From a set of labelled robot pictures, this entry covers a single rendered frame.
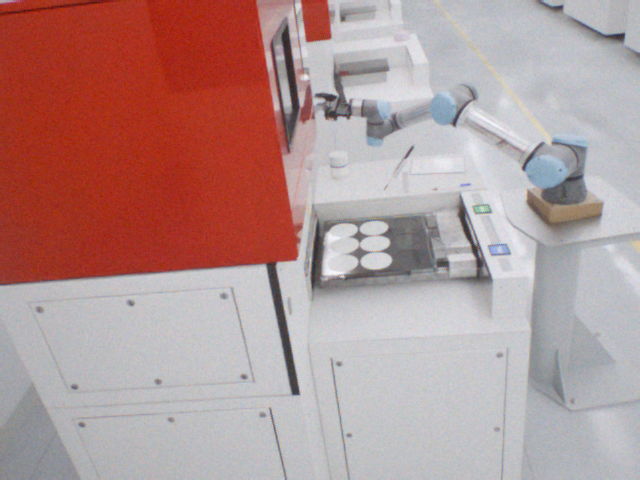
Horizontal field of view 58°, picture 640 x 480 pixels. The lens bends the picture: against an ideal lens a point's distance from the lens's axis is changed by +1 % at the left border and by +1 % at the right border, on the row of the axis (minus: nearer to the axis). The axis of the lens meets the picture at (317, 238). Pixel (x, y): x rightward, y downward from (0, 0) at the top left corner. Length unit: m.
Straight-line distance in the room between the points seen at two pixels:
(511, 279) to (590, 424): 1.09
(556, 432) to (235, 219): 1.72
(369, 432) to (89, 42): 1.37
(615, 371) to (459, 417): 1.11
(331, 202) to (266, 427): 0.87
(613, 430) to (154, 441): 1.74
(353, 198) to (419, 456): 0.91
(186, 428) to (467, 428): 0.86
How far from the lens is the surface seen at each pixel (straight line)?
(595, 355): 2.82
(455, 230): 2.05
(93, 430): 1.79
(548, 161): 2.04
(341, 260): 1.88
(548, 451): 2.52
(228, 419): 1.64
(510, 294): 1.71
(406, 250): 1.91
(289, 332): 1.41
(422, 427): 1.93
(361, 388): 1.80
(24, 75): 1.28
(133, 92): 1.20
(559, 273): 2.38
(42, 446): 2.97
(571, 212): 2.24
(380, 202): 2.12
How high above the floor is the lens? 1.90
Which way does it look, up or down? 30 degrees down
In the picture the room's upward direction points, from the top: 8 degrees counter-clockwise
